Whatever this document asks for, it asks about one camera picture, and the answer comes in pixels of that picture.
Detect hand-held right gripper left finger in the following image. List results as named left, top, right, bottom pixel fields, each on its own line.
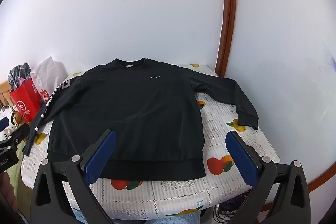
left=31, top=130, right=117, bottom=224

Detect red paper bag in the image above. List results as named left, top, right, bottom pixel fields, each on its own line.
left=10, top=77, right=51, bottom=123

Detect fruit print tablecloth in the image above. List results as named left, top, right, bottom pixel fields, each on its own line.
left=21, top=64, right=281, bottom=221

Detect black sweatshirt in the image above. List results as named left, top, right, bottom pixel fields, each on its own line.
left=24, top=57, right=259, bottom=182

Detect spotted plush toy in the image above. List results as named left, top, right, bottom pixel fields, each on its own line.
left=0, top=105, right=19, bottom=130

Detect white plastic bag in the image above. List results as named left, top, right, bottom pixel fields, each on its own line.
left=30, top=56, right=67, bottom=94

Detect wooden door frame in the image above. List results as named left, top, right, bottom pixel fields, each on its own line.
left=216, top=0, right=238, bottom=78

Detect person's blue jeans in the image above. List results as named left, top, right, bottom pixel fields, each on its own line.
left=147, top=214, right=208, bottom=224

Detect wooden chair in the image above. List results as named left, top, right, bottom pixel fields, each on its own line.
left=0, top=81, right=13, bottom=109

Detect wooden baseboard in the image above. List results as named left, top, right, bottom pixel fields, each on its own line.
left=307, top=153, right=336, bottom=191

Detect black cables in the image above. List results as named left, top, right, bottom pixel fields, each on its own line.
left=212, top=195, right=253, bottom=223

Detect plaid cloth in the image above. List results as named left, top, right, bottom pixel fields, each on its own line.
left=7, top=63, right=32, bottom=90

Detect person's left hand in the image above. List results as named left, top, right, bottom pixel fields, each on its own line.
left=0, top=173, right=15, bottom=204

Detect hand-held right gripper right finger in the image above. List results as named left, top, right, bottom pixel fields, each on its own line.
left=225, top=131, right=310, bottom=224

